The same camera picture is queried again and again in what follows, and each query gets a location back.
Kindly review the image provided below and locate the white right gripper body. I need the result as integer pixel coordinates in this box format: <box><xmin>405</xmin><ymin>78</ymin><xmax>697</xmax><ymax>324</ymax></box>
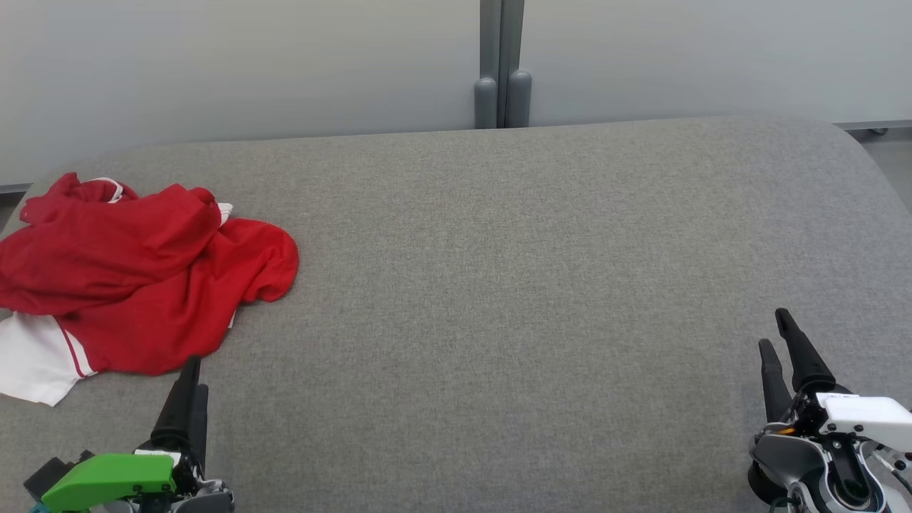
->
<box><xmin>768</xmin><ymin>385</ymin><xmax>912</xmax><ymax>453</ymax></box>

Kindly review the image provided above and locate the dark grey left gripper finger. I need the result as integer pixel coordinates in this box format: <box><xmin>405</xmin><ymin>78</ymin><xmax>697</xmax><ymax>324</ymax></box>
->
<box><xmin>151</xmin><ymin>356</ymin><xmax>202</xmax><ymax>453</ymax></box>
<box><xmin>188</xmin><ymin>385</ymin><xmax>209</xmax><ymax>472</ymax></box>

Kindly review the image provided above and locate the grey partition post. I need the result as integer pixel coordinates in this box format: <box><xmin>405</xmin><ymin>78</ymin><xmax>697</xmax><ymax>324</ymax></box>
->
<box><xmin>502</xmin><ymin>0</ymin><xmax>532</xmax><ymax>128</ymax></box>
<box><xmin>475</xmin><ymin>0</ymin><xmax>500</xmax><ymax>130</ymax></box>

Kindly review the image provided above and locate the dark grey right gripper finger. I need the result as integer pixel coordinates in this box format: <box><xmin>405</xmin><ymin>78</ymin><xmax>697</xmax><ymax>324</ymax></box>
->
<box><xmin>775</xmin><ymin>308</ymin><xmax>836</xmax><ymax>394</ymax></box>
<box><xmin>759</xmin><ymin>339</ymin><xmax>794</xmax><ymax>423</ymax></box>

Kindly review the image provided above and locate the red shirt with white sleeves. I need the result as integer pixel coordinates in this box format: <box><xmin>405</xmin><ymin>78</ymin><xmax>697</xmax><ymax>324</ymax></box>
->
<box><xmin>0</xmin><ymin>214</ymin><xmax>300</xmax><ymax>408</ymax></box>

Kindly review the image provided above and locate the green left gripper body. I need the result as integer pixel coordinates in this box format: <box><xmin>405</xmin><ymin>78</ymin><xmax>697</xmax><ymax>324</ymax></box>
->
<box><xmin>41</xmin><ymin>450</ymin><xmax>207</xmax><ymax>513</ymax></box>

